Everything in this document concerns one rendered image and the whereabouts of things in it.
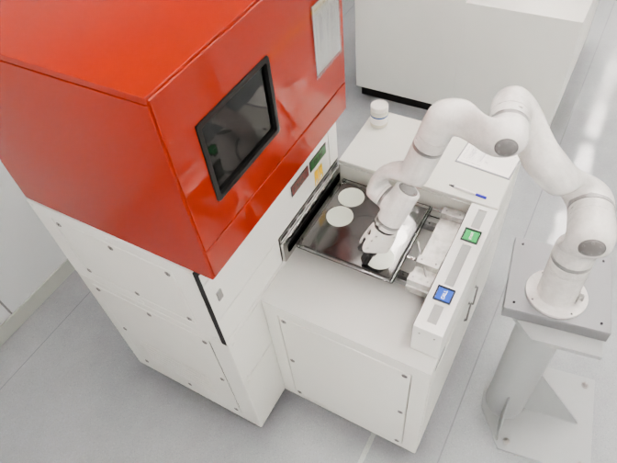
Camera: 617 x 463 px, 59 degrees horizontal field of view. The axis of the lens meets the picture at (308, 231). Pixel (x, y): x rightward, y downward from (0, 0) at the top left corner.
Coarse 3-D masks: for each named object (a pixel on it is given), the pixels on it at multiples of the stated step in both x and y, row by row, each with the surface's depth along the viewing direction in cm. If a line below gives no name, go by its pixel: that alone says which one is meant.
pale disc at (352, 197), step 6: (342, 192) 208; (348, 192) 208; (354, 192) 208; (360, 192) 207; (342, 198) 206; (348, 198) 206; (354, 198) 205; (360, 198) 205; (342, 204) 204; (348, 204) 204; (354, 204) 204
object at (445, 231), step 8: (440, 224) 196; (448, 224) 196; (456, 224) 196; (432, 232) 194; (440, 232) 194; (448, 232) 194; (456, 232) 193; (432, 240) 192; (440, 240) 192; (448, 240) 192; (424, 248) 190; (432, 248) 190; (440, 248) 190; (448, 248) 189; (432, 256) 188; (440, 256) 187; (416, 272) 184; (408, 288) 182; (416, 288) 180; (424, 296) 180
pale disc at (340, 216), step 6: (330, 210) 203; (336, 210) 202; (342, 210) 202; (348, 210) 202; (330, 216) 201; (336, 216) 200; (342, 216) 200; (348, 216) 200; (330, 222) 199; (336, 222) 198; (342, 222) 198; (348, 222) 198
